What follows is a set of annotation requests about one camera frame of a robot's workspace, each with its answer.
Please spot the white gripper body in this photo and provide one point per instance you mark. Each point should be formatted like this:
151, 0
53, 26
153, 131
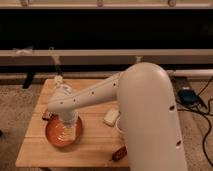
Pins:
69, 125

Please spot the orange ceramic bowl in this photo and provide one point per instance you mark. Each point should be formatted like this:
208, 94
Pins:
60, 135

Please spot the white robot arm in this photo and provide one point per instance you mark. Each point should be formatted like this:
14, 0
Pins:
149, 116

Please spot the small brown snack bar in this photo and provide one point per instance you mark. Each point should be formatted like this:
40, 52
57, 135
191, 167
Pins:
47, 115

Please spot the small white figurine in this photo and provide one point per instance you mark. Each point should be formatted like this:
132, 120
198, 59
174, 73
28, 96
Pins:
58, 80

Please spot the wooden table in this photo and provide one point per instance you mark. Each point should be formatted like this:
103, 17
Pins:
94, 148

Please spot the white paper cup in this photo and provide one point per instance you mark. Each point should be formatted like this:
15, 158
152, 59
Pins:
119, 128

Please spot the brown sausage toy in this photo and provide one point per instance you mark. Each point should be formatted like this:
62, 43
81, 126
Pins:
119, 154

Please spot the blue power adapter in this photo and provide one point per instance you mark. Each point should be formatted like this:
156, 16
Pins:
187, 97

